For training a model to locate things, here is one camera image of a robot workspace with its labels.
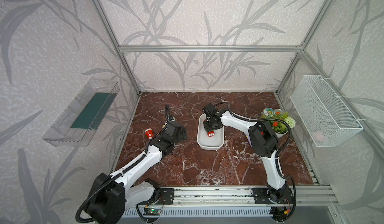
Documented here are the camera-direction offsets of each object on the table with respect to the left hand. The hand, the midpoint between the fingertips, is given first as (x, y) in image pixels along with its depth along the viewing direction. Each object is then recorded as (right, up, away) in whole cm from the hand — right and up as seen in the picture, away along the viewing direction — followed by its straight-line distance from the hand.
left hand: (178, 131), depth 86 cm
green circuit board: (-9, -36, -15) cm, 40 cm away
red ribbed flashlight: (+20, -3, +8) cm, 22 cm away
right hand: (+17, 0, +12) cm, 21 cm away
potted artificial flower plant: (+59, +2, -2) cm, 59 cm away
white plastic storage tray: (+17, -9, +7) cm, 21 cm away
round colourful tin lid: (+59, +11, +13) cm, 61 cm away
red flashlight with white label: (-19, -3, +8) cm, 21 cm away
